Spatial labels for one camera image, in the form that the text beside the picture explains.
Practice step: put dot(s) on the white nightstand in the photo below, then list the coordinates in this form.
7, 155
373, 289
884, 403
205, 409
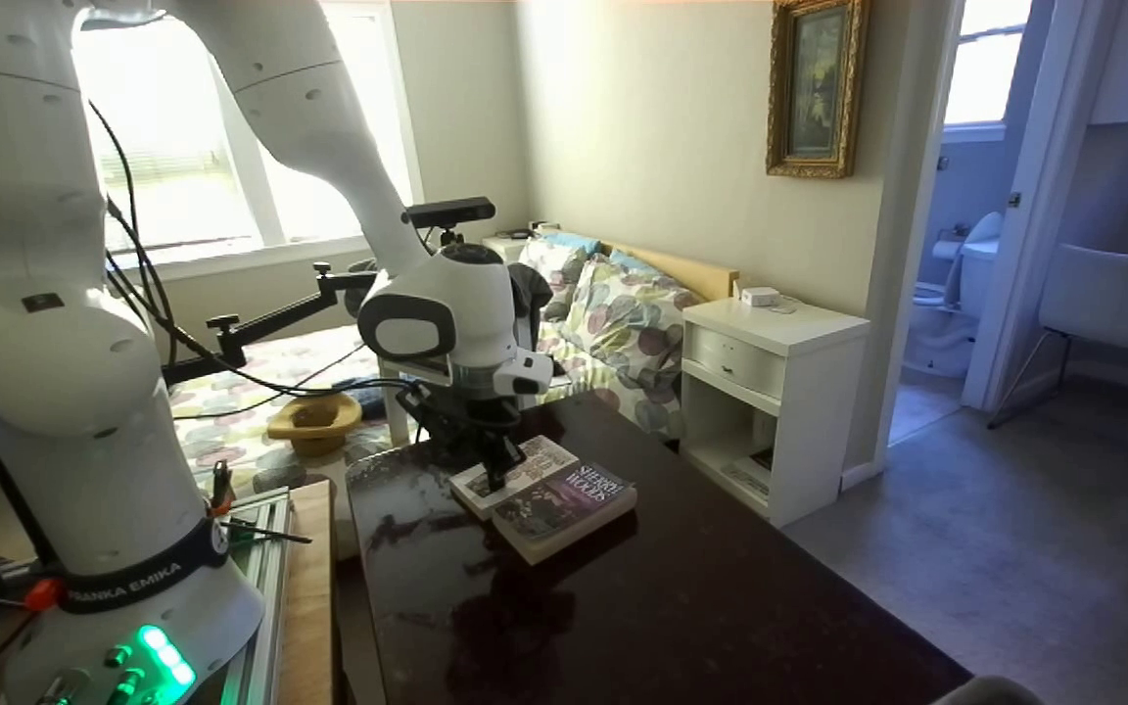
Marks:
773, 394

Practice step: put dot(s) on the dark blue cloth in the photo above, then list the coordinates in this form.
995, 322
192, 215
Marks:
366, 399

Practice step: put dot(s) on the white toilet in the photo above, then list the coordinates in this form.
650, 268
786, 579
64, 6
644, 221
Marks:
969, 289

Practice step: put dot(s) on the small bright window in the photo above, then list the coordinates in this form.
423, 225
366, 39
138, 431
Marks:
983, 63

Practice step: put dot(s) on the white Franka Panda arm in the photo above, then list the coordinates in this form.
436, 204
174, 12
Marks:
67, 394

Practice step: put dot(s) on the dark purple paperback novel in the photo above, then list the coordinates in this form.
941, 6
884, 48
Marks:
571, 510

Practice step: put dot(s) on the small white box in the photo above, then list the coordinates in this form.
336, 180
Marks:
762, 301

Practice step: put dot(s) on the black stereo camera bar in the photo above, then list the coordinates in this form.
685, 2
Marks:
449, 208

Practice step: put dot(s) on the yellow bowl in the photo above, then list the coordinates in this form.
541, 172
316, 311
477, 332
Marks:
316, 420

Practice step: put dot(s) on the white door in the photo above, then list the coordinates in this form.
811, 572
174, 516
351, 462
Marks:
1037, 198

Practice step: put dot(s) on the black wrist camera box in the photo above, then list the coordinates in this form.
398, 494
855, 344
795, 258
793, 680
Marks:
423, 404

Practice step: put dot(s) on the white fabric bassinet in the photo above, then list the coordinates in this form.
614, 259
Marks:
1112, 301

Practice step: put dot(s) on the white cover paperback novel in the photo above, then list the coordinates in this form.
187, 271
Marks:
537, 465

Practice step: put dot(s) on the gold framed painting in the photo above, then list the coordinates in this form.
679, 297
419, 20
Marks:
817, 86

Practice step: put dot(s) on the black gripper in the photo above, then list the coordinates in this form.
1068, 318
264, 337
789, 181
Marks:
488, 417

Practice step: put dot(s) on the red black clamp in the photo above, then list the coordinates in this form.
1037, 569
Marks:
221, 505

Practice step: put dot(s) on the wooden base board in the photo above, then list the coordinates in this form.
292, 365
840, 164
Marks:
307, 601

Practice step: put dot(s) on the large bright window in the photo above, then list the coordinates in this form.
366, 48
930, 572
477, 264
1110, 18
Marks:
198, 172

